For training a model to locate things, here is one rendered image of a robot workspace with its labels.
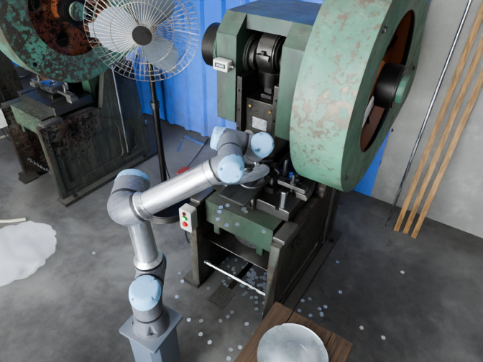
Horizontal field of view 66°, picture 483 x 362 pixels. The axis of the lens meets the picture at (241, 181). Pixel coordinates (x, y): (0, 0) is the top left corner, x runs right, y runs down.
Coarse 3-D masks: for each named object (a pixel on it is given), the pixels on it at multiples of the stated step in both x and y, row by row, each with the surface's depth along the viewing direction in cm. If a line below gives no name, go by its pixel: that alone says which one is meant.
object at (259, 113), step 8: (248, 96) 160; (256, 96) 161; (264, 96) 159; (272, 96) 158; (248, 104) 161; (256, 104) 158; (264, 104) 156; (272, 104) 155; (248, 112) 163; (256, 112) 161; (264, 112) 158; (248, 120) 165; (256, 120) 163; (264, 120) 160; (248, 128) 168; (256, 128) 165; (264, 128) 162; (280, 144) 172; (280, 152) 176; (272, 160) 171
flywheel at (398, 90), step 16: (400, 32) 146; (400, 48) 151; (384, 64) 129; (400, 64) 156; (384, 80) 126; (400, 80) 127; (384, 96) 128; (400, 96) 127; (368, 112) 131; (384, 112) 163; (368, 128) 160; (368, 144) 158
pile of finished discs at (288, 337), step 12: (288, 324) 163; (264, 336) 158; (276, 336) 158; (288, 336) 158; (300, 336) 159; (312, 336) 159; (264, 348) 154; (276, 348) 154; (288, 348) 154; (300, 348) 154; (312, 348) 154; (324, 348) 155; (264, 360) 150; (276, 360) 150; (288, 360) 150; (300, 360) 150; (312, 360) 150; (324, 360) 151
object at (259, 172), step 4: (256, 164) 150; (260, 164) 151; (264, 164) 153; (256, 168) 154; (260, 168) 155; (264, 168) 156; (268, 168) 157; (244, 172) 160; (252, 172) 160; (256, 172) 160; (260, 172) 161; (264, 172) 162; (268, 172) 163; (244, 176) 165; (248, 176) 164; (252, 176) 165; (256, 176) 165; (260, 176) 166; (240, 180) 169; (244, 180) 170; (248, 180) 170; (252, 180) 171; (220, 184) 170; (224, 184) 171; (228, 184) 172; (232, 184) 172; (236, 184) 173
